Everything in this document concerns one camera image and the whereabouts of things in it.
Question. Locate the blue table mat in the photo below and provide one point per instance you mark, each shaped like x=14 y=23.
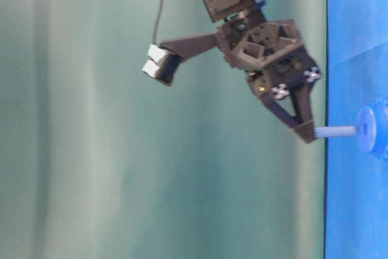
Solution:
x=356 y=182

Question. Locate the green backdrop curtain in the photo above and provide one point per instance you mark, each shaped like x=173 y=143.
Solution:
x=98 y=160

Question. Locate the blue cylindrical shaft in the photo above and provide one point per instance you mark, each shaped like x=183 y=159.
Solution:
x=335 y=131

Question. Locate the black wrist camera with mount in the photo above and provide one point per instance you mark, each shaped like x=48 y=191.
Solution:
x=164 y=59

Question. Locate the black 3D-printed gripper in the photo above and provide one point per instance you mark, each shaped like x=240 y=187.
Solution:
x=277 y=65

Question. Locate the small blue gear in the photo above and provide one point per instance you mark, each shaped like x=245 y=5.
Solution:
x=372 y=128

